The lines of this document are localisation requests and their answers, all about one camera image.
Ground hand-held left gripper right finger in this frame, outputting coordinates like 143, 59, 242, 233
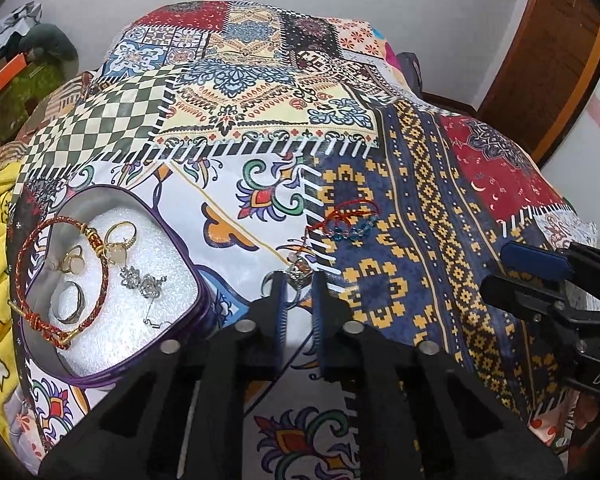
312, 272, 566, 480

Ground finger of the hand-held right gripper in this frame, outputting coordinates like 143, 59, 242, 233
500, 241, 600, 283
480, 274, 587, 332

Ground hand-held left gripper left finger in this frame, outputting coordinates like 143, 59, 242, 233
40, 270, 288, 480

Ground silver pendant earrings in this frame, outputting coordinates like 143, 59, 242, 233
119, 264, 173, 330

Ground purple heart-shaped box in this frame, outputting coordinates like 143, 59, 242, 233
17, 185, 211, 388

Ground gold ring with pale stone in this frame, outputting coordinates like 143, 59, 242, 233
55, 244, 86, 275
102, 220, 140, 267

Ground red braided bracelet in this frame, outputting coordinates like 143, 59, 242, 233
9, 215, 112, 350

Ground silver band ring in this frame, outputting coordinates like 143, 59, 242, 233
50, 281, 87, 325

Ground white sliding door with hearts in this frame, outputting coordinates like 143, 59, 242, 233
540, 40, 600, 241

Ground colourful patchwork blanket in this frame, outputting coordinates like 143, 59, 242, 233
5, 0, 600, 480

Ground brown wooden door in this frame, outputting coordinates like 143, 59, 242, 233
477, 0, 600, 168

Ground black bag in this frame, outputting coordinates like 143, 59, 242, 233
395, 51, 423, 98

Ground floral pink pillow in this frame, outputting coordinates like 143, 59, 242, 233
370, 25, 402, 68

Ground dark grey jacket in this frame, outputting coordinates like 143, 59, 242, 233
17, 24, 81, 73

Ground orange box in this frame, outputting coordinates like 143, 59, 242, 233
0, 52, 36, 101

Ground pile of grey white clothes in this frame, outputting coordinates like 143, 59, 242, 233
0, 2, 43, 56

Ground blue bead red cord bracelet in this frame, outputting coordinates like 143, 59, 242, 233
305, 199, 383, 243

